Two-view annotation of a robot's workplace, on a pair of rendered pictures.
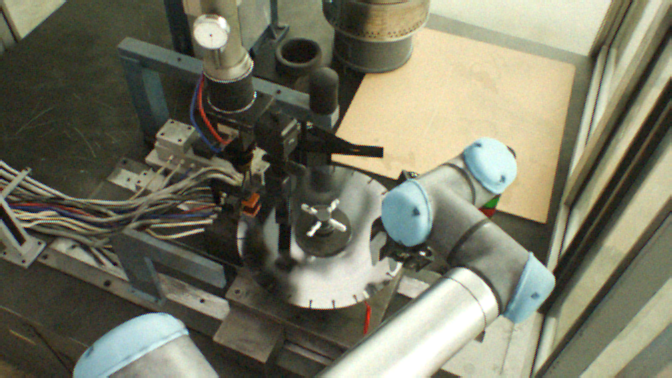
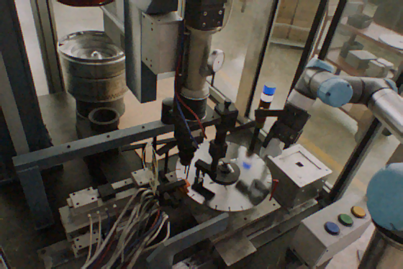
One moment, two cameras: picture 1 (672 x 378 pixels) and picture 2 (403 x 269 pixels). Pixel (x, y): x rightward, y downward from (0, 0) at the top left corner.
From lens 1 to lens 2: 85 cm
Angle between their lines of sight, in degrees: 42
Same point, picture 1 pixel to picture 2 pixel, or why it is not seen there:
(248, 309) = (223, 238)
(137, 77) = (36, 180)
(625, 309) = not seen: outside the picture
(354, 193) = not seen: hidden behind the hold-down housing
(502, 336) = (304, 159)
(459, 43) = not seen: hidden behind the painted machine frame
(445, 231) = (355, 87)
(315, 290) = (255, 193)
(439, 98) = (155, 111)
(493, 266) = (382, 84)
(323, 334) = (261, 215)
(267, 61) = (89, 131)
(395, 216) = (339, 93)
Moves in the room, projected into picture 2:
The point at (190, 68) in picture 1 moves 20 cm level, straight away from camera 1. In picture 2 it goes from (82, 146) to (26, 126)
